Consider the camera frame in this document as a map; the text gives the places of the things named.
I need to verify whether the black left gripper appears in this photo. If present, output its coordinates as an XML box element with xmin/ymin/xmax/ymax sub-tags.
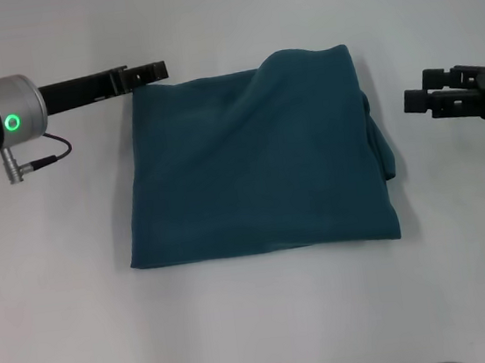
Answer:
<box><xmin>34</xmin><ymin>59</ymin><xmax>172</xmax><ymax>120</ymax></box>

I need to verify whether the teal blue printed t-shirt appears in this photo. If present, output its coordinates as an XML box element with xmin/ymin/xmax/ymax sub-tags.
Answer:
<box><xmin>105</xmin><ymin>36</ymin><xmax>408</xmax><ymax>275</ymax></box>

